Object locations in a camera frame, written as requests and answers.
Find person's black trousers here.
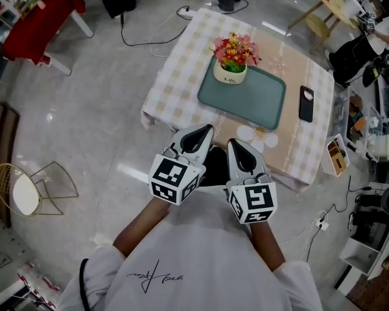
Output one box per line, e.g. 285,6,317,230
199,146,231,188

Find clear storage bin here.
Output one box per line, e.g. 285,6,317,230
330,87,383,161

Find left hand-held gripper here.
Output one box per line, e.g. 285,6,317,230
148,124,214,206

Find black cable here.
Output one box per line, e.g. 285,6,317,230
119,13,191,47

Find red stool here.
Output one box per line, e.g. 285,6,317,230
1,0,95,76

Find person's left forearm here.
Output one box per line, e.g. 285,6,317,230
112,194,172,259

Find white organiser box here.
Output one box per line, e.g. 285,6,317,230
320,133,351,177

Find green tray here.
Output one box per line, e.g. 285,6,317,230
196,55,287,132

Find black strap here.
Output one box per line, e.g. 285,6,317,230
79,257,91,311

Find grey panel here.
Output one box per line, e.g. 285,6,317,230
0,228,30,271

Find black smartphone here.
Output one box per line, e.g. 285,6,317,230
298,85,314,123

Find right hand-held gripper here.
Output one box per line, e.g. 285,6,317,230
225,138,277,225

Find round wooden table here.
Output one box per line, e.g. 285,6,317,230
288,0,360,50

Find person's right forearm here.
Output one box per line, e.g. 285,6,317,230
248,220,286,273

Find potted red pink flowers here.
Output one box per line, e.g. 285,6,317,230
208,31,263,86

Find white open cabinet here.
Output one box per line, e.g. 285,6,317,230
338,238,380,275

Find gold wire chair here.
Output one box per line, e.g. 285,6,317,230
0,161,80,217

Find person's white shirt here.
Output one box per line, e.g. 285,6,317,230
56,186,324,311

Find table with checked tablecloth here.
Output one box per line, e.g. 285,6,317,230
140,7,335,196

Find brown wooden boards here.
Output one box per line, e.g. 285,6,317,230
0,102,20,228

